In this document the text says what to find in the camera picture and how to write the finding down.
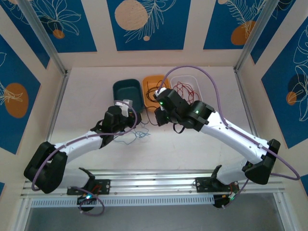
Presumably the thin blue cable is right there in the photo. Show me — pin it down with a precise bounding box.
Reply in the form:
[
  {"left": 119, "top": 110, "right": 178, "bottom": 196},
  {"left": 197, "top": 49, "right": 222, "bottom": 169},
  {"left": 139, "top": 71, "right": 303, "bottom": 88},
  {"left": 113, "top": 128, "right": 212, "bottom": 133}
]
[{"left": 113, "top": 120, "right": 150, "bottom": 145}]

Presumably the teal plastic bin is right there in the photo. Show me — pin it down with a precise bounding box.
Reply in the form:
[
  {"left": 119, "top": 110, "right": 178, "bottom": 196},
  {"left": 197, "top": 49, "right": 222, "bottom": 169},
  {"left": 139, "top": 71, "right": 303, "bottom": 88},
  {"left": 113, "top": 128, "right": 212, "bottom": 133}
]
[{"left": 112, "top": 78, "right": 145, "bottom": 114}]

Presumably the white plastic bin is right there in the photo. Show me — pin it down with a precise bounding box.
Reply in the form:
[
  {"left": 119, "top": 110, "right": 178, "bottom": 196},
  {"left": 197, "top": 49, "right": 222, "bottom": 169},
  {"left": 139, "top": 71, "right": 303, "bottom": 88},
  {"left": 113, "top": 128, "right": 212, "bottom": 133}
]
[{"left": 169, "top": 75, "right": 203, "bottom": 106}]

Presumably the orange plastic bin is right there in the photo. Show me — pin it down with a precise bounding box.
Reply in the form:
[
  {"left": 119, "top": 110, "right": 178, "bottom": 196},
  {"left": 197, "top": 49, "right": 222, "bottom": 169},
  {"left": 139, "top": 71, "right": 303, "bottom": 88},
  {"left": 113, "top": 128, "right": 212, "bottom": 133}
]
[{"left": 142, "top": 75, "right": 173, "bottom": 113}]

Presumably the small controller board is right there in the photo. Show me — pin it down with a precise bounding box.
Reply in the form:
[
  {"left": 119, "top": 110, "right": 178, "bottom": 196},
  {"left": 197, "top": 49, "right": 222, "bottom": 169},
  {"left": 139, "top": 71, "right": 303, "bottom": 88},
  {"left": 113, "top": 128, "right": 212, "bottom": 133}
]
[
  {"left": 76, "top": 192, "right": 97, "bottom": 205},
  {"left": 213, "top": 192, "right": 240, "bottom": 209}
]

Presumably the purple camera cable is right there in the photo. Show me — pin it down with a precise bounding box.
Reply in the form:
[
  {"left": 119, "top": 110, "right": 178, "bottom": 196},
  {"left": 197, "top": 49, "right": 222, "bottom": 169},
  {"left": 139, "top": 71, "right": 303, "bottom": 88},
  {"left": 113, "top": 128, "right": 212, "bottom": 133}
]
[
  {"left": 31, "top": 100, "right": 138, "bottom": 217},
  {"left": 157, "top": 66, "right": 301, "bottom": 210}
]

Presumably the aluminium table side rail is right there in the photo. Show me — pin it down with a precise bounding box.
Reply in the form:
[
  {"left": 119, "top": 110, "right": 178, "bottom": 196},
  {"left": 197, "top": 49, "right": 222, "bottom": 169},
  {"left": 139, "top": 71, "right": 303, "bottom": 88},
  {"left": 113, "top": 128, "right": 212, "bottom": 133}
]
[
  {"left": 47, "top": 69, "right": 70, "bottom": 145},
  {"left": 233, "top": 67, "right": 259, "bottom": 140}
]

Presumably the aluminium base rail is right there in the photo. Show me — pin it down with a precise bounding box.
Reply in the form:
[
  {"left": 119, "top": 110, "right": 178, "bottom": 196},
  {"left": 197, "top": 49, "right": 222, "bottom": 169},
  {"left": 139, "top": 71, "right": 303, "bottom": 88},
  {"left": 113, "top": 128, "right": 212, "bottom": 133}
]
[{"left": 20, "top": 168, "right": 286, "bottom": 197}]

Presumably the white slotted cable duct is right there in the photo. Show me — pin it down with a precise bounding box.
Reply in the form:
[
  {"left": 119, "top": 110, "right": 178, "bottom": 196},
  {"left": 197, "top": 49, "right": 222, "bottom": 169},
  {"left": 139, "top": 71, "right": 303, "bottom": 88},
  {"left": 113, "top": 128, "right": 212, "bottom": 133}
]
[{"left": 30, "top": 195, "right": 215, "bottom": 208}]

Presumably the blue floral wall panel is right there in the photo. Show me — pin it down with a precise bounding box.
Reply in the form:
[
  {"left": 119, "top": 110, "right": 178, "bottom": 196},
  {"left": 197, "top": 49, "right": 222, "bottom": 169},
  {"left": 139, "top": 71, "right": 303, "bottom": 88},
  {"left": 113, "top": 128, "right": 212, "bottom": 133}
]
[
  {"left": 31, "top": 0, "right": 98, "bottom": 53},
  {"left": 203, "top": 0, "right": 269, "bottom": 51},
  {"left": 261, "top": 18, "right": 308, "bottom": 149},
  {"left": 0, "top": 33, "right": 41, "bottom": 155},
  {"left": 106, "top": 0, "right": 192, "bottom": 51}
]

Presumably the aluminium upright post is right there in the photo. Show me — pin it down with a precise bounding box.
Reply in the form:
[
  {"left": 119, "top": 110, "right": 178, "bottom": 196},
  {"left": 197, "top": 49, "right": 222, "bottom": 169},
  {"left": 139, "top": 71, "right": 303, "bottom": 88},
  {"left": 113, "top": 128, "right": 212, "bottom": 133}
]
[
  {"left": 18, "top": 0, "right": 69, "bottom": 77},
  {"left": 234, "top": 0, "right": 275, "bottom": 73}
]

